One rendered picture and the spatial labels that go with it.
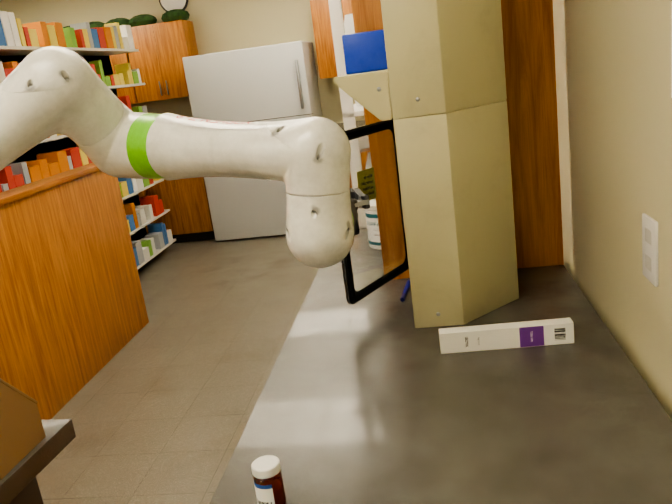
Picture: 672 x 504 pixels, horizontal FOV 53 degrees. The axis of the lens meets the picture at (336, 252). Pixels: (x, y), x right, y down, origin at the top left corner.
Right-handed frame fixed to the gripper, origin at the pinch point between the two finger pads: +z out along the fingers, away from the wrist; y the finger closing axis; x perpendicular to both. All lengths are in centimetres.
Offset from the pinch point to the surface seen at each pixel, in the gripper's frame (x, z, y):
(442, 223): 10.0, 5.2, -19.6
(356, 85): -21.0, 5.1, -4.6
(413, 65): -23.5, 5.1, -16.6
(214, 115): 5, 491, 181
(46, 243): 44, 182, 185
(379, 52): -27.1, 25.9, -8.8
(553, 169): 8, 42, -49
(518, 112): -8, 42, -41
